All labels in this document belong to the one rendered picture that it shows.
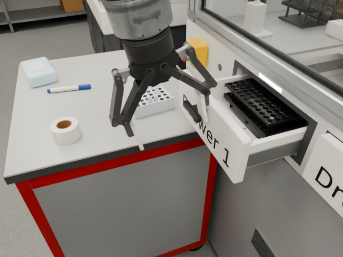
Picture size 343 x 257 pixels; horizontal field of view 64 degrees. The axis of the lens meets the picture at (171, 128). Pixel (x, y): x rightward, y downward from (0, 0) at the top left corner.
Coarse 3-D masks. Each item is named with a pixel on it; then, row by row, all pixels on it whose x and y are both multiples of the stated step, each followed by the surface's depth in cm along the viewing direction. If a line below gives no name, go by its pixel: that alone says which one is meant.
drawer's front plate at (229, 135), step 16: (192, 96) 63; (208, 112) 57; (224, 112) 53; (208, 128) 59; (224, 128) 52; (240, 128) 49; (208, 144) 61; (224, 144) 53; (240, 144) 47; (224, 160) 55; (240, 160) 49; (240, 176) 52
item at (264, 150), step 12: (216, 96) 73; (228, 108) 70; (240, 120) 66; (252, 132) 63; (288, 132) 54; (300, 132) 54; (252, 144) 51; (264, 144) 52; (276, 144) 53; (288, 144) 54; (300, 144) 56; (252, 156) 52; (264, 156) 54; (276, 156) 55
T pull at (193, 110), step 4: (184, 100) 59; (184, 104) 59; (188, 104) 58; (188, 108) 57; (192, 108) 57; (196, 108) 57; (188, 112) 58; (192, 112) 56; (196, 112) 56; (192, 116) 56; (196, 116) 55; (200, 116) 55; (196, 120) 55; (200, 120) 55
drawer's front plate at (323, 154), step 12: (324, 144) 48; (336, 144) 46; (312, 156) 51; (324, 156) 48; (336, 156) 46; (312, 168) 52; (336, 168) 46; (312, 180) 52; (324, 180) 49; (336, 180) 47; (324, 192) 50; (336, 204) 48
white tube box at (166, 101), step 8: (152, 88) 86; (160, 88) 87; (144, 96) 84; (152, 96) 83; (160, 96) 84; (168, 96) 83; (144, 104) 80; (152, 104) 79; (160, 104) 81; (168, 104) 82; (136, 112) 78; (144, 112) 80; (152, 112) 81
